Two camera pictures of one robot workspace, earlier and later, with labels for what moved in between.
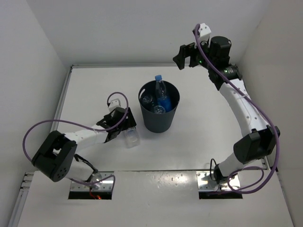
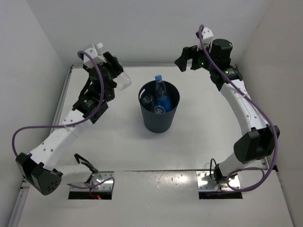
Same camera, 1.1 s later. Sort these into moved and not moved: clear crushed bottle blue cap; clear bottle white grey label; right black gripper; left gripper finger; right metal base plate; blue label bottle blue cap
Moved: left gripper finger; clear bottle white grey label
Not moved: clear crushed bottle blue cap; blue label bottle blue cap; right black gripper; right metal base plate
